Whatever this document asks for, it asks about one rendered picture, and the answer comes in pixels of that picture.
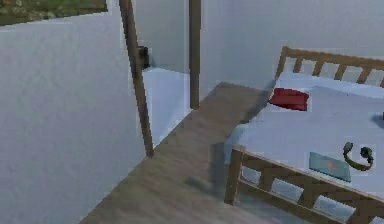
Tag olive green headphones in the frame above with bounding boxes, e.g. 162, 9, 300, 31
342, 141, 375, 172

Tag teal book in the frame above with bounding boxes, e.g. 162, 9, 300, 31
308, 151, 353, 183

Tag green framed wall picture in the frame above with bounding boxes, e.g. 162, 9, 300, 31
0, 0, 109, 27

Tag brown wooden door frame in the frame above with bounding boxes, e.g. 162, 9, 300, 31
118, 0, 203, 158

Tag wooden bed with white bedding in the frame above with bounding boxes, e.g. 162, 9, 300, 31
223, 45, 384, 224

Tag red pillow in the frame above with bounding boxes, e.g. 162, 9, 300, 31
268, 87, 310, 112

